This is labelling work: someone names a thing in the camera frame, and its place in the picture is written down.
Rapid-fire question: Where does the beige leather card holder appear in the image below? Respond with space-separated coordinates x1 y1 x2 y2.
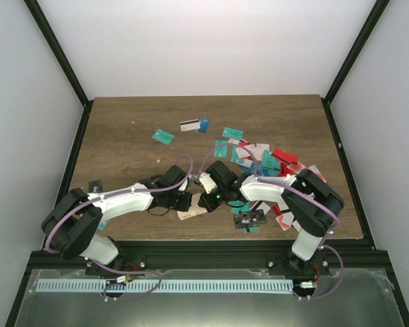
177 193 207 220

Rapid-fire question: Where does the black card front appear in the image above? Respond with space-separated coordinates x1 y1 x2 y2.
88 180 103 193

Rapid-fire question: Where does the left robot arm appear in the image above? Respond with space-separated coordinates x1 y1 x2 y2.
41 165 191 275

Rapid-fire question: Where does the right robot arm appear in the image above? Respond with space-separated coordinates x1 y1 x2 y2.
197 161 344 275

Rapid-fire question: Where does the black card right pile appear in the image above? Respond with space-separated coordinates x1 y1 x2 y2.
233 210 267 229

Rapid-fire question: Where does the teal card upright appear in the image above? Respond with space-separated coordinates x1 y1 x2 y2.
214 140 228 158

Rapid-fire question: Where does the teal VIP card top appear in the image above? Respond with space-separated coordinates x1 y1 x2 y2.
222 127 244 140

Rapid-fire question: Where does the blue card top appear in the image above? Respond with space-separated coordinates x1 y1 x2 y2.
197 118 210 134

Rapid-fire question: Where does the white card magnetic stripe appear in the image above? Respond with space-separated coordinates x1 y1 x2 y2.
180 119 201 132

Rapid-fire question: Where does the white red patterned card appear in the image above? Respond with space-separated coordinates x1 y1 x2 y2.
308 165 327 183

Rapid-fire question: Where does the light blue slotted strip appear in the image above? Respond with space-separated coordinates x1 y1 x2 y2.
35 279 293 294

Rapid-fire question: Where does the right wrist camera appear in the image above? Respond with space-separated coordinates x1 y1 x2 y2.
197 172 218 194

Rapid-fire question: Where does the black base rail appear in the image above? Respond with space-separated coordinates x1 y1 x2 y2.
84 240 331 277

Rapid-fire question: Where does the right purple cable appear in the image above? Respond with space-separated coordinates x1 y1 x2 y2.
197 142 344 302

